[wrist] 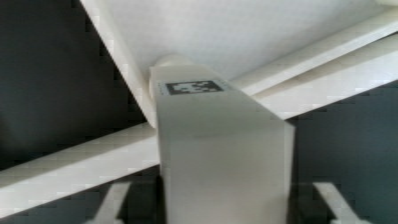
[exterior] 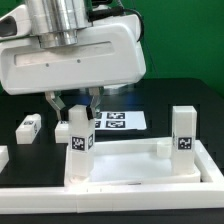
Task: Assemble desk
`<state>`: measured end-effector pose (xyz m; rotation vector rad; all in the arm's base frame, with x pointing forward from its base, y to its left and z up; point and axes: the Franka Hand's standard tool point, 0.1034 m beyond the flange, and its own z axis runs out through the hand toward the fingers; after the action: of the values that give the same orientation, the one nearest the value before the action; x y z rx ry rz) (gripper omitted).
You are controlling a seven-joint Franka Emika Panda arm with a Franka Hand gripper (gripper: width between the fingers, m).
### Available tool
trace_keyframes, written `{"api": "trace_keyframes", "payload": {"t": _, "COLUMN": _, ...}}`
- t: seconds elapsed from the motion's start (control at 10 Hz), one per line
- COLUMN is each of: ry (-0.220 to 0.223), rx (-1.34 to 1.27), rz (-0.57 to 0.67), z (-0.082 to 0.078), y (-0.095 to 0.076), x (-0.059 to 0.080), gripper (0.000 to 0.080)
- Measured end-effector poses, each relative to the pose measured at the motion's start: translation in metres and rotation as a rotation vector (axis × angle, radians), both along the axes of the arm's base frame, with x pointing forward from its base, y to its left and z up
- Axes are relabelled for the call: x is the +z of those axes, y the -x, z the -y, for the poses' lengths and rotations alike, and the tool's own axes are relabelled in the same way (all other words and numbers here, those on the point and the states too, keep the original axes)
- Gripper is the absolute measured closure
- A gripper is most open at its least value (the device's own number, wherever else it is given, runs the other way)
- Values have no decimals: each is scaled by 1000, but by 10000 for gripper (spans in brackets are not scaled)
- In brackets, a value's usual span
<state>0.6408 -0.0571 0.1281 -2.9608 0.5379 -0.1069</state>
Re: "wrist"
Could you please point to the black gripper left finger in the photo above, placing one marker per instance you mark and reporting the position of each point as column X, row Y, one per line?
column 106, row 213

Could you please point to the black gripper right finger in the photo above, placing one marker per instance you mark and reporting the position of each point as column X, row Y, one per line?
column 344, row 216

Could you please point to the white desk top tray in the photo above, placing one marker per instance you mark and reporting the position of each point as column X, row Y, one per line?
column 259, row 39

